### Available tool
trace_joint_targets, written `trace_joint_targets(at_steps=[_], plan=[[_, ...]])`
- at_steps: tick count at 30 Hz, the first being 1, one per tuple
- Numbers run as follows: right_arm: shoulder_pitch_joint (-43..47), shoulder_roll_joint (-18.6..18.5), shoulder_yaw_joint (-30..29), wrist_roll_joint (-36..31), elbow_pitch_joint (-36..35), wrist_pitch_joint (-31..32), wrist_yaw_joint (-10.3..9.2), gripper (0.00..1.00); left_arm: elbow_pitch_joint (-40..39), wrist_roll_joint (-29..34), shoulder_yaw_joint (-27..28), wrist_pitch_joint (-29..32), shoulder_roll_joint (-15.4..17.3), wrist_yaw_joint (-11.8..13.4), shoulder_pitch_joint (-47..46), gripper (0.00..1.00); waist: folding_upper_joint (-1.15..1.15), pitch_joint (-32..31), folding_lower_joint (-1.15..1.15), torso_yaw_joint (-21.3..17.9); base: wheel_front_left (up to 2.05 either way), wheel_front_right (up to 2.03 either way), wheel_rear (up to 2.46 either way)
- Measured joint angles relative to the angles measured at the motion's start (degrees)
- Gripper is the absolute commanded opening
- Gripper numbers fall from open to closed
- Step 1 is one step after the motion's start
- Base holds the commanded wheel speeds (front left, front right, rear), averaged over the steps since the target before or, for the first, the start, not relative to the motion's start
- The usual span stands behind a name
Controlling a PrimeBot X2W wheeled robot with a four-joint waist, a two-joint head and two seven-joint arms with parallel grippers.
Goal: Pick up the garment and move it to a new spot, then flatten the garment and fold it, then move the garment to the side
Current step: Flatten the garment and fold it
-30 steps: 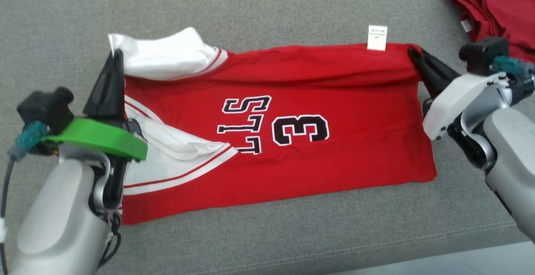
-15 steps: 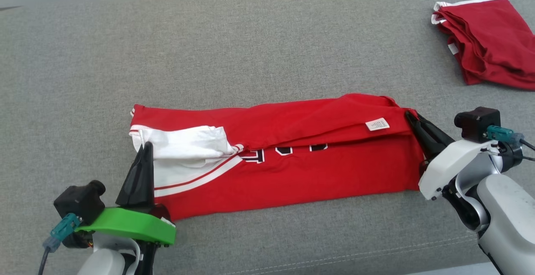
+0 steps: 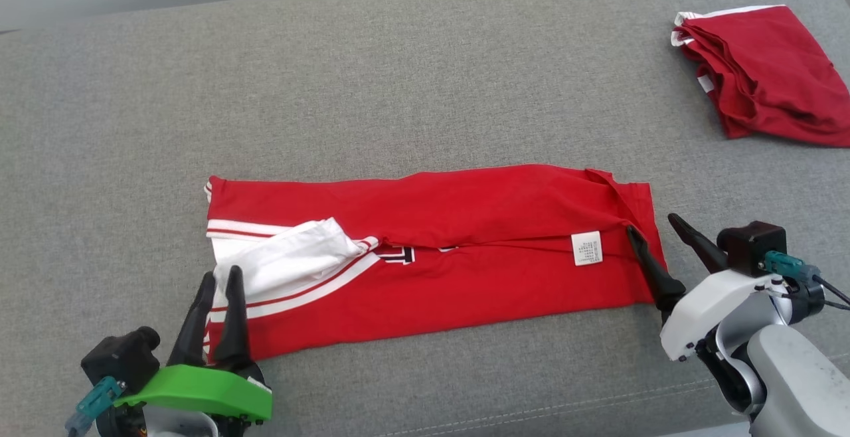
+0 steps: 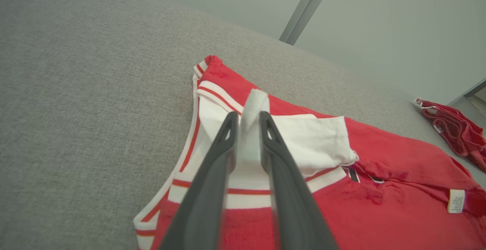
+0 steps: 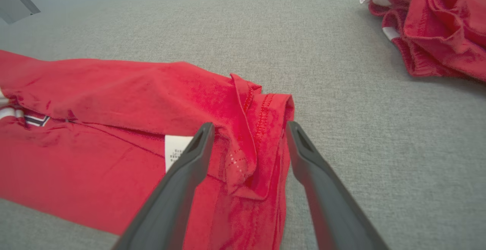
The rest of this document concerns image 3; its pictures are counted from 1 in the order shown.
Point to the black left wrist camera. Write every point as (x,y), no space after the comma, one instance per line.
(123,357)

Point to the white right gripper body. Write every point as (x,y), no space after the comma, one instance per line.
(710,304)

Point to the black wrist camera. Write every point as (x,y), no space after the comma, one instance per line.
(750,248)
(123,357)

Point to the red shirt white sleeves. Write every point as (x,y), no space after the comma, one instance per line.
(465,204)

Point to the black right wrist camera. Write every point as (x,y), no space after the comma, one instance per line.
(750,248)

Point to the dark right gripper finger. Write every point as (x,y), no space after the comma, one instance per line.
(661,284)
(704,248)

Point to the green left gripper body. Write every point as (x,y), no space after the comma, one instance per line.
(192,387)

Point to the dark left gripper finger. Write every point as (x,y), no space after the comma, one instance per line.
(234,331)
(192,337)

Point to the red shorts white side band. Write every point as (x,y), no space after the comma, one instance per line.
(770,72)

